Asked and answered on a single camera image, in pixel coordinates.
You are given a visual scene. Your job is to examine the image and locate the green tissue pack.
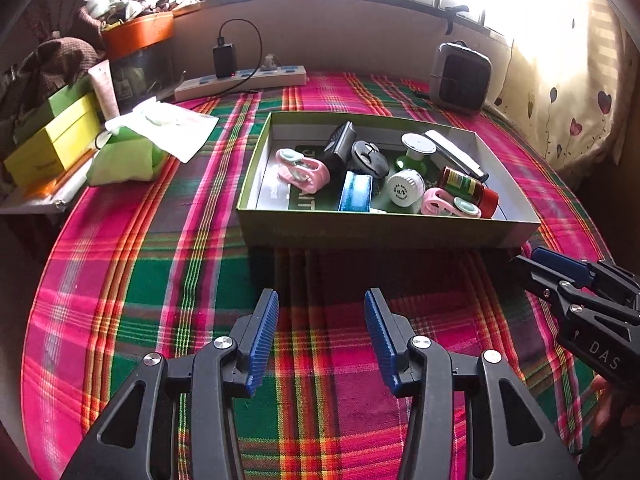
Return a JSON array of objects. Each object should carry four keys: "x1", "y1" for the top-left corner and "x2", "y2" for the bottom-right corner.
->
[{"x1": 87, "y1": 127, "x2": 171, "y2": 187}]

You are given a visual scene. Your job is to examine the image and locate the pink green plaid blanket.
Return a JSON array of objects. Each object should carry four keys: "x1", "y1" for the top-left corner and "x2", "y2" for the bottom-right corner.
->
[{"x1": 20, "y1": 71, "x2": 616, "y2": 480}]

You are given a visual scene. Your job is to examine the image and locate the pink contact lens case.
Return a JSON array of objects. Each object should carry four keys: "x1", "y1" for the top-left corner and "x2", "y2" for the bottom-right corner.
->
[{"x1": 421, "y1": 187, "x2": 483, "y2": 220}]

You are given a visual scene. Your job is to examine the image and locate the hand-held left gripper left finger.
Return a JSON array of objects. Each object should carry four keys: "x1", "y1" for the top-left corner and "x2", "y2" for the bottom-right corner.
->
[{"x1": 60, "y1": 287, "x2": 280, "y2": 480}]

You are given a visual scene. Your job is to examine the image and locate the white round jar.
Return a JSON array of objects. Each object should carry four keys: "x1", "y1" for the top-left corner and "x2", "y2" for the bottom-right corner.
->
[{"x1": 387, "y1": 169, "x2": 426, "y2": 209}]

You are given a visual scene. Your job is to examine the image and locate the glass fish tank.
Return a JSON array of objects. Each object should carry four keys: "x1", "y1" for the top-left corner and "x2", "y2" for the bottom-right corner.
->
[{"x1": 110, "y1": 45, "x2": 176, "y2": 101}]

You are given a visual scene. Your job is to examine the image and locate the person's right hand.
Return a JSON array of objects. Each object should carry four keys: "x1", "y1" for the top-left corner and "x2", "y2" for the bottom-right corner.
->
[{"x1": 591, "y1": 376, "x2": 627, "y2": 427}]

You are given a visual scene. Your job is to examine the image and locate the black window latch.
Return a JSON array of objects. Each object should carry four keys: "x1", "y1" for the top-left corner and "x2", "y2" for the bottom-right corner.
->
[{"x1": 442, "y1": 5, "x2": 471, "y2": 34}]

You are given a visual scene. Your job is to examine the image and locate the green cardboard box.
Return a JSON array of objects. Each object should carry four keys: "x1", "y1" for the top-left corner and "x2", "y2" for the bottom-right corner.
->
[{"x1": 235, "y1": 111, "x2": 542, "y2": 250}]

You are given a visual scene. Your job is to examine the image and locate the olive green box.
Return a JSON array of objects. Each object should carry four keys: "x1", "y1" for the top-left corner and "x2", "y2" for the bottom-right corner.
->
[{"x1": 12, "y1": 80, "x2": 96, "y2": 136}]

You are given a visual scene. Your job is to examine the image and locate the black rectangular case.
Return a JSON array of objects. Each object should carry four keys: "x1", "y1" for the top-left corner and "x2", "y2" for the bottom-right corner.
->
[{"x1": 320, "y1": 121, "x2": 357, "y2": 174}]

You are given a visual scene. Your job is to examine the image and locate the red bottle green label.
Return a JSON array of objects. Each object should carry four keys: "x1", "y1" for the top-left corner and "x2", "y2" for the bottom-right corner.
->
[{"x1": 439, "y1": 165, "x2": 500, "y2": 220}]

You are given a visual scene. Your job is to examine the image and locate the cream heart print curtain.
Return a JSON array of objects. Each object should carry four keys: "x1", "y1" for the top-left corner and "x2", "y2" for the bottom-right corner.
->
[{"x1": 492, "y1": 0, "x2": 631, "y2": 181}]

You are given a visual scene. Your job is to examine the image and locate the white power strip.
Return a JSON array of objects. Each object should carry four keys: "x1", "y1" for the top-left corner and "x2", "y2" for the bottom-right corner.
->
[{"x1": 174, "y1": 65, "x2": 307, "y2": 102}]

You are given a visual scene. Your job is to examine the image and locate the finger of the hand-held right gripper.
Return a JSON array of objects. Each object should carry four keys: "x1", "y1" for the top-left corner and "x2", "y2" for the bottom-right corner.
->
[
  {"x1": 530, "y1": 246, "x2": 640, "y2": 307},
  {"x1": 510, "y1": 254, "x2": 577, "y2": 319}
]

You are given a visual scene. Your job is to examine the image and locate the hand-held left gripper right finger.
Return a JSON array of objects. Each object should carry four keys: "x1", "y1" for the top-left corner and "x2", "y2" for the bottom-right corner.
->
[{"x1": 363, "y1": 287, "x2": 583, "y2": 480}]

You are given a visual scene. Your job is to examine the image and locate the black cable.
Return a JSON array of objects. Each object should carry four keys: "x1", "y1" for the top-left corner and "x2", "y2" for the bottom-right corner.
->
[{"x1": 218, "y1": 19, "x2": 264, "y2": 94}]

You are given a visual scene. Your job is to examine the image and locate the brown checked cloth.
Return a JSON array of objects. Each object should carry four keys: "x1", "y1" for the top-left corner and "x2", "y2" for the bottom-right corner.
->
[{"x1": 0, "y1": 32, "x2": 101, "y2": 121}]

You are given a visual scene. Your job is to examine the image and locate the orange planter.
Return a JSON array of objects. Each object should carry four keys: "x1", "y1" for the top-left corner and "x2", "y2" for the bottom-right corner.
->
[{"x1": 100, "y1": 10, "x2": 176, "y2": 60}]

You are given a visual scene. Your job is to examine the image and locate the white tube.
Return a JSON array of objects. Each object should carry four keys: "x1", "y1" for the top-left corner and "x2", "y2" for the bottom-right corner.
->
[{"x1": 89, "y1": 59, "x2": 120, "y2": 120}]

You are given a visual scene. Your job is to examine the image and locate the black round key fob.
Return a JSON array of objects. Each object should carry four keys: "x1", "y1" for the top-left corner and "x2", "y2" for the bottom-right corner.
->
[{"x1": 350, "y1": 140, "x2": 390, "y2": 179}]

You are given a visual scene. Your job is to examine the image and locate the white side shelf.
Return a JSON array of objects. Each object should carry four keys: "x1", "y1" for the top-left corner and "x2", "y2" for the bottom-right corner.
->
[{"x1": 0, "y1": 180, "x2": 91, "y2": 216}]

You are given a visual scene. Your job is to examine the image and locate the green stamp white top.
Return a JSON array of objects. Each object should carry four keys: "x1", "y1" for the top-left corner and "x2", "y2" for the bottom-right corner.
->
[{"x1": 396, "y1": 132, "x2": 439, "y2": 171}]

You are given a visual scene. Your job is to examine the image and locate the orange flat packet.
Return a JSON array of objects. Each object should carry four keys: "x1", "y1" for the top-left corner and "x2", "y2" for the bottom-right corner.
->
[{"x1": 40, "y1": 150, "x2": 96, "y2": 197}]

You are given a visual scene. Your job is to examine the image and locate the pink tape dispenser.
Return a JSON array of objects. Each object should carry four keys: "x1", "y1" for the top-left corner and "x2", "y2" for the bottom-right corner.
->
[{"x1": 275, "y1": 149, "x2": 331, "y2": 192}]

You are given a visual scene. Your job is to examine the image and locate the yellow box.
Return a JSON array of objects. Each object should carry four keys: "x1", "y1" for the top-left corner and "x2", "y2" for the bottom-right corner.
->
[{"x1": 4, "y1": 92, "x2": 103, "y2": 187}]

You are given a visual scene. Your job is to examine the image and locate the blue rectangular box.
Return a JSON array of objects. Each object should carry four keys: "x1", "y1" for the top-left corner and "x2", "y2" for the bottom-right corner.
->
[{"x1": 338, "y1": 170, "x2": 375, "y2": 213}]

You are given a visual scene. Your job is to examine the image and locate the white paper sheet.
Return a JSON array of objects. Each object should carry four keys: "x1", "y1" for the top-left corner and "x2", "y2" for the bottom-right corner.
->
[{"x1": 105, "y1": 97, "x2": 219, "y2": 164}]

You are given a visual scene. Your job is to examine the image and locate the black power adapter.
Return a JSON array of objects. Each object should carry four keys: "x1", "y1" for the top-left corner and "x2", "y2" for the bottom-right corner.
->
[{"x1": 212, "y1": 44, "x2": 237, "y2": 80}]

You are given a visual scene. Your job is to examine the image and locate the white black slim bar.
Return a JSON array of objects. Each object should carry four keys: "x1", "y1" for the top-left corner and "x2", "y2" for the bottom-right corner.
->
[{"x1": 424, "y1": 130, "x2": 490, "y2": 184}]

